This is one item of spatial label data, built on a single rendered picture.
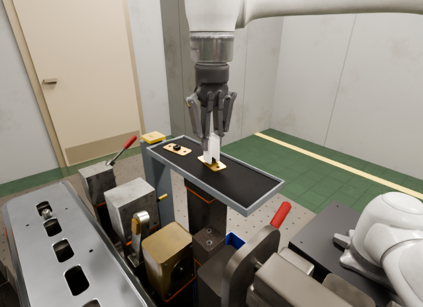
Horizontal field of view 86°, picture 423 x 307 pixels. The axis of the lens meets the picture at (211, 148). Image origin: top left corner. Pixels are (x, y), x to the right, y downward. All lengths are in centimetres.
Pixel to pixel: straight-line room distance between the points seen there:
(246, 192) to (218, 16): 34
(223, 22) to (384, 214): 67
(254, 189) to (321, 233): 58
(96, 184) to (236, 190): 50
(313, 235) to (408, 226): 33
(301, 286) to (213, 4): 44
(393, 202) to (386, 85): 255
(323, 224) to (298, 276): 75
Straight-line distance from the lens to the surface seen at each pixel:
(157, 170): 79
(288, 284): 33
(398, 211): 83
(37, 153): 329
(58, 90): 307
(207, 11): 46
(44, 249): 72
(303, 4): 61
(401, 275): 80
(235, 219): 110
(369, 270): 97
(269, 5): 64
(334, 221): 112
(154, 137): 76
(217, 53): 47
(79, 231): 72
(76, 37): 307
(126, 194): 61
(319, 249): 99
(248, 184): 52
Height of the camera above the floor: 146
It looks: 26 degrees down
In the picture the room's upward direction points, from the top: straight up
